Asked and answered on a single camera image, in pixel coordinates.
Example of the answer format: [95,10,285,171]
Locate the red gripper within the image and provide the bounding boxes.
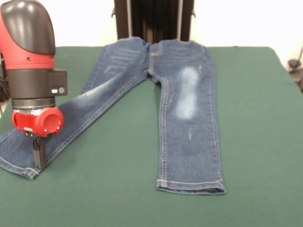
[11,107,65,169]

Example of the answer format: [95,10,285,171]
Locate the blue denim jeans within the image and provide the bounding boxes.
[0,36,227,195]

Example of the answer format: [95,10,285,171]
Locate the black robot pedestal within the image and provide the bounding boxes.
[110,0,197,44]

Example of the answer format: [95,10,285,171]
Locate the dark green table cloth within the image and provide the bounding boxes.
[0,46,303,227]

